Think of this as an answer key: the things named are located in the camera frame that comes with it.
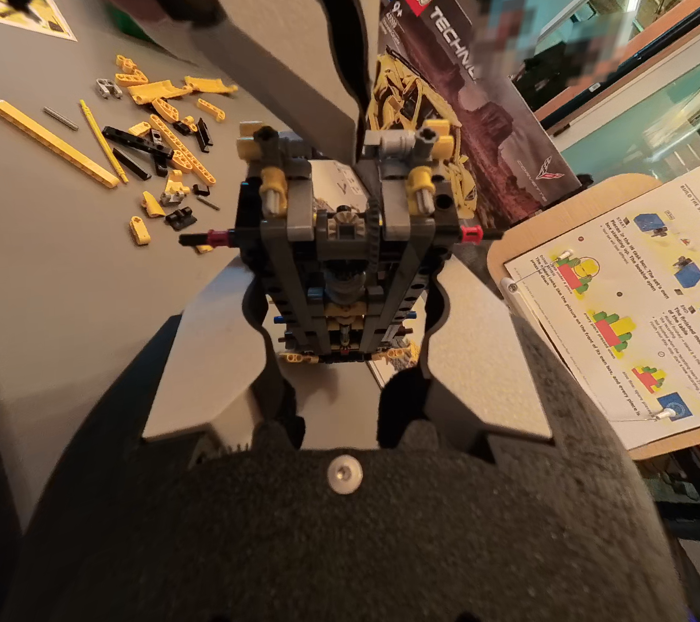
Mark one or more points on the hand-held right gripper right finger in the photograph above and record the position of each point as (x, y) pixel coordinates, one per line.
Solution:
(481, 370)

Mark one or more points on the partly built toy car model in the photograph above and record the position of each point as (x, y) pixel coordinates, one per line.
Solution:
(344, 228)

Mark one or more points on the pile of yellow body panels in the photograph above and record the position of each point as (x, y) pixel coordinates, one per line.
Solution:
(153, 91)

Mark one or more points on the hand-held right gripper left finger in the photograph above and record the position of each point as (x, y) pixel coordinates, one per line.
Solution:
(213, 359)

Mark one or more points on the instruction sheet on stand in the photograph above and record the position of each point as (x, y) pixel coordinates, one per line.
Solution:
(525, 228)

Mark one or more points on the printed instruction sheet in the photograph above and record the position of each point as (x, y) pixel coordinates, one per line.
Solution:
(629, 332)

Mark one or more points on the toy car set box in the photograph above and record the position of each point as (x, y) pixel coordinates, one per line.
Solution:
(492, 113)

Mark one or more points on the open instruction booklet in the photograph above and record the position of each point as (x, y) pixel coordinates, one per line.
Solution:
(339, 184)

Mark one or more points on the yellow printed sheet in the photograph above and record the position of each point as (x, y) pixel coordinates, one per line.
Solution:
(49, 20)

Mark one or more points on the grey desk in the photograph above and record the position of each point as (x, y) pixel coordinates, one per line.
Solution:
(65, 277)

